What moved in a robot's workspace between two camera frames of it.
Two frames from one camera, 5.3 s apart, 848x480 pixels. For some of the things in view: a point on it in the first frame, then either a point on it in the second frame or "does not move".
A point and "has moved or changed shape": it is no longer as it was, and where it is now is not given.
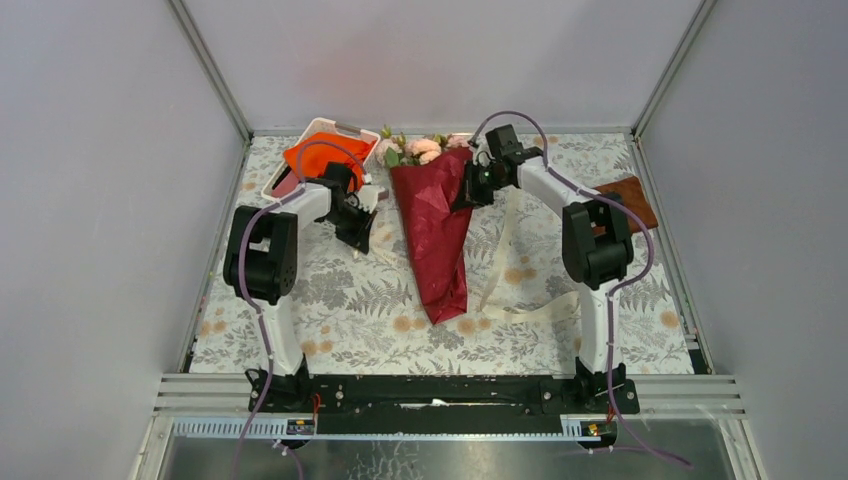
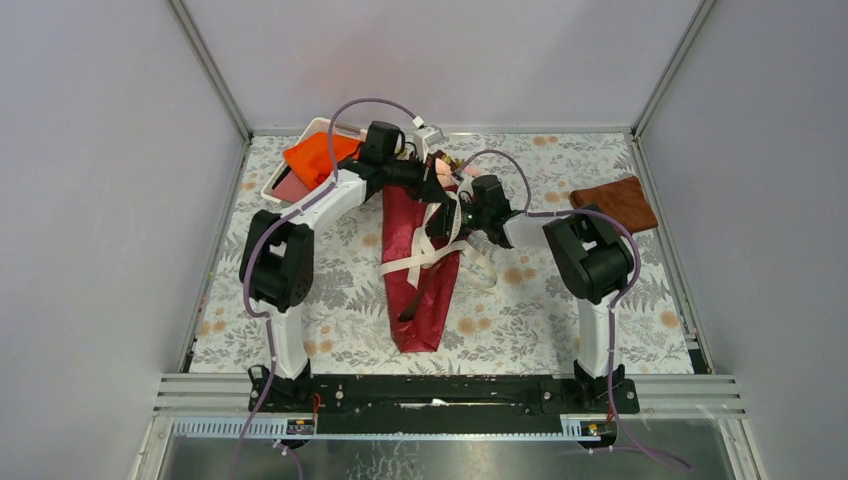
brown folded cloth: [633, 194] does not move
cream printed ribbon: [528, 311] to [425, 256]
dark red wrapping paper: [426, 193] has moved or changed shape
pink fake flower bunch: [397, 150] has moved or changed shape
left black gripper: [359, 238] to [425, 184]
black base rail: [446, 405] does not move
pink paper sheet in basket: [289, 183] does not move
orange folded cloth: [313, 155] does not move
